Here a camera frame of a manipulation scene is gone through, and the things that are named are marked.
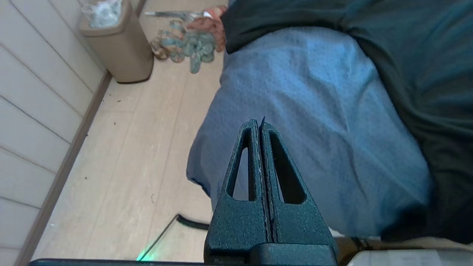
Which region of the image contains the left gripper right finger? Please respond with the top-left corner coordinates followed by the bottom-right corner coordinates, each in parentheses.
top-left (260, 117), bottom-right (339, 266)

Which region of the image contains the white robot body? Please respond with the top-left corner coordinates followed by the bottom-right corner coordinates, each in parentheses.
top-left (346, 236), bottom-right (473, 266)

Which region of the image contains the blue bed sheet mattress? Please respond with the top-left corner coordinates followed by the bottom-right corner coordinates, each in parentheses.
top-left (186, 28), bottom-right (433, 237)

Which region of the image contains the brown trash bin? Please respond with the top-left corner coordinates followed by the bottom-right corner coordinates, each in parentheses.
top-left (79, 0), bottom-right (154, 84)

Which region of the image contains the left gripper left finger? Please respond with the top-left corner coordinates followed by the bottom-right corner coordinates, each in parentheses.
top-left (204, 119), bottom-right (273, 266)

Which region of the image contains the thin grey stick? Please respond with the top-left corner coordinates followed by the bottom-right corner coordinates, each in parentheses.
top-left (145, 10), bottom-right (207, 20)

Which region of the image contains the black printed t-shirt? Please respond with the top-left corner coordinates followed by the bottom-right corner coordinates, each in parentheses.
top-left (221, 0), bottom-right (473, 244)

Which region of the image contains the black coiled cable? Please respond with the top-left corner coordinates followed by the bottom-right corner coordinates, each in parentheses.
top-left (137, 214), bottom-right (212, 261)

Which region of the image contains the multicolour patterned cloth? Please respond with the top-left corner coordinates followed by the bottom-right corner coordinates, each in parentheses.
top-left (150, 20), bottom-right (218, 74)

